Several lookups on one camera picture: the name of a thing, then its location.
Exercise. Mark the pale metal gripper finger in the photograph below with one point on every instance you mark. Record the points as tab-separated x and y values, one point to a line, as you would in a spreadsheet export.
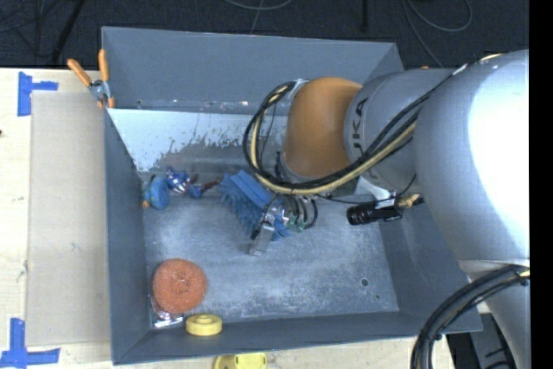
262	241

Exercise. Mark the blue scrub brush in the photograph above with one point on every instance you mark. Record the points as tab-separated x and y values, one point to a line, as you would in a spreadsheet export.
246	196

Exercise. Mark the grey metal bin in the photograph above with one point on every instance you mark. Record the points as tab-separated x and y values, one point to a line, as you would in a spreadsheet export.
302	272

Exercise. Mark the orange round sponge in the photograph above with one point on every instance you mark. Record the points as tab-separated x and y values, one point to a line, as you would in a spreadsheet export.
179	286

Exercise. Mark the blue and red toy figure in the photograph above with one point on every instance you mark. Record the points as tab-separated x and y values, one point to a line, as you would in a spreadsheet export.
183	182

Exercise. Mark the blue round toy animal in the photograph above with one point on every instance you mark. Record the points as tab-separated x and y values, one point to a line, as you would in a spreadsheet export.
157	193

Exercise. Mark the silver foil packet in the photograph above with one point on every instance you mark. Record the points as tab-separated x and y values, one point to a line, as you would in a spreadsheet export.
164	319

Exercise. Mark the pale wood flat board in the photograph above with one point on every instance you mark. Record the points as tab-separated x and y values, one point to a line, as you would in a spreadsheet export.
65	207

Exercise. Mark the black cylinder on white bracket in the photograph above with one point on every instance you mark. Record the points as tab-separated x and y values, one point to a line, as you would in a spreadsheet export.
367	213

